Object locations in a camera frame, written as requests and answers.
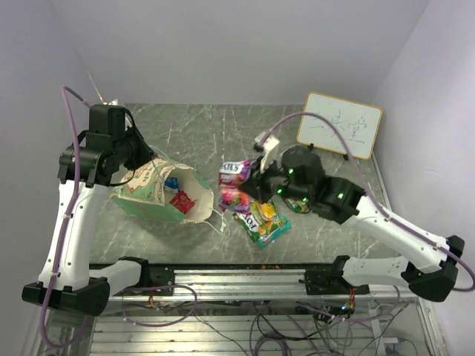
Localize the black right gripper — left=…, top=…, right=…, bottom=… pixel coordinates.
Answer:
left=237, top=154, right=312, bottom=205

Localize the yellow green Fox's packet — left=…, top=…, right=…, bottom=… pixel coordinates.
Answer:
left=286, top=199, right=310, bottom=214
left=233, top=200, right=280, bottom=244

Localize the purple berries Fox's packet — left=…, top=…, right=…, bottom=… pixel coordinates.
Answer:
left=218, top=159, right=253, bottom=213

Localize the green printed paper bag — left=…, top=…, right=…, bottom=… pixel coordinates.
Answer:
left=111, top=147, right=223, bottom=225

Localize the red pink snack packet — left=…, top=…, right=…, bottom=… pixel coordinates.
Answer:
left=170, top=191, right=197, bottom=214

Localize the teal red Fox's packet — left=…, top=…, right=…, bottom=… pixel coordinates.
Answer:
left=257, top=214, right=291, bottom=248

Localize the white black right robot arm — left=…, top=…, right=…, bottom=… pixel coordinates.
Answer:
left=238, top=146, right=465, bottom=303

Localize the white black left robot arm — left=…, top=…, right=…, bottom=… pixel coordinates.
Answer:
left=22, top=105, right=155, bottom=317

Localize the small blue item in bag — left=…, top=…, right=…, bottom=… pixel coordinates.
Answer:
left=164, top=177, right=180, bottom=191

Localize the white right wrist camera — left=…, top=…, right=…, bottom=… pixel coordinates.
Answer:
left=259, top=134, right=280, bottom=174

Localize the aluminium mounting rail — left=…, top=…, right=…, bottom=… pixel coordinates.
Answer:
left=50, top=268, right=431, bottom=301

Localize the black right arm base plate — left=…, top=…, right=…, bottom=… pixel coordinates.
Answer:
left=298, top=264, right=370, bottom=295

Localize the small whiteboard yellow frame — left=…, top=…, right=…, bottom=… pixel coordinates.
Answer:
left=296, top=92, right=383, bottom=159

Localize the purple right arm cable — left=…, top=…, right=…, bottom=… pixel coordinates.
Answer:
left=255, top=112, right=475, bottom=323

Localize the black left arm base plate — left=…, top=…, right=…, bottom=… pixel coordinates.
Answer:
left=122, top=266, right=175, bottom=297

